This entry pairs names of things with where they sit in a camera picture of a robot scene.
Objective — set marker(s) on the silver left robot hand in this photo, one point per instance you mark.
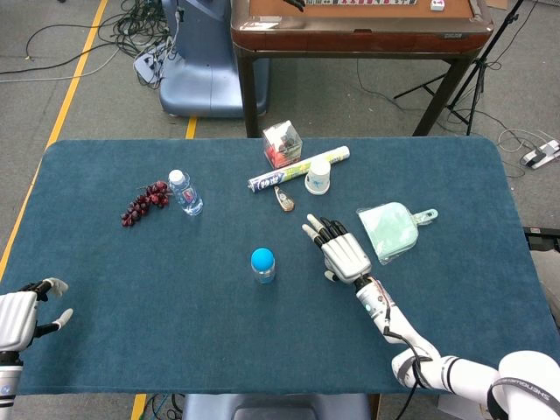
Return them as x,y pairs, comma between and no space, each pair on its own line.
17,317

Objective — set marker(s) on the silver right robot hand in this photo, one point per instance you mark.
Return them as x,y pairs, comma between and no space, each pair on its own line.
345,258

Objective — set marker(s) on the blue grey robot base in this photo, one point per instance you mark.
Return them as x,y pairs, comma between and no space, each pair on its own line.
201,74

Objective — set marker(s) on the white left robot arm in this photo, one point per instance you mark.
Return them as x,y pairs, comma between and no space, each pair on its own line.
8,380

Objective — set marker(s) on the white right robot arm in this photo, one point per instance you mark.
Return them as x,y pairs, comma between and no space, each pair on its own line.
464,372

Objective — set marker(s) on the clear plastic cube box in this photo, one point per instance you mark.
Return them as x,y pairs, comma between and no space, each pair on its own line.
282,144

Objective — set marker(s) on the light blue wrapped dustpan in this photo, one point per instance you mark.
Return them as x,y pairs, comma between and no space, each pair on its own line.
389,232

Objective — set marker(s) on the clear jar with blue cap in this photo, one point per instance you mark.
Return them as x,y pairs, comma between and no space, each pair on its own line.
263,262

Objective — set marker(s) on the white paper cup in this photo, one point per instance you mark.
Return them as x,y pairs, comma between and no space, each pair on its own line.
318,177

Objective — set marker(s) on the white green cylindrical tube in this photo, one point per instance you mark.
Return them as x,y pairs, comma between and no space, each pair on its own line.
280,175

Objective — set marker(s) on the blue table cloth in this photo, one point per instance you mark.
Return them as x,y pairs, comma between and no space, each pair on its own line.
175,315

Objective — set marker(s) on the blue grey robot chassis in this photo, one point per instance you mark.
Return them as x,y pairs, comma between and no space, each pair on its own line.
275,407

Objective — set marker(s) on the dark red grape bunch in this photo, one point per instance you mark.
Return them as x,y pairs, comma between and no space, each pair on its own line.
144,203

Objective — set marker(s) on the clear plastic water bottle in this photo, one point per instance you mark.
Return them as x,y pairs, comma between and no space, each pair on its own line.
187,194

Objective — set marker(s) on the white grey power strip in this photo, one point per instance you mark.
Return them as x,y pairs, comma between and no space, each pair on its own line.
540,155

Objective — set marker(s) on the brown mahjong table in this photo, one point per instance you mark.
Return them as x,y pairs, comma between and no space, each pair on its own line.
363,35

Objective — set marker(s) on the black tripod stand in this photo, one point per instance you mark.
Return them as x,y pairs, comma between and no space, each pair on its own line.
474,70

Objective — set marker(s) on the row of mahjong tiles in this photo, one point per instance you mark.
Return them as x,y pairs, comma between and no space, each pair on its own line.
359,2

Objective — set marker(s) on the white mahjong tile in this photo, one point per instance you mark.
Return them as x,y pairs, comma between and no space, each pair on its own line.
437,4

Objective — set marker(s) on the white power strip with plugs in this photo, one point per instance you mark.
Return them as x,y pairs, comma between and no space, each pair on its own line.
146,63

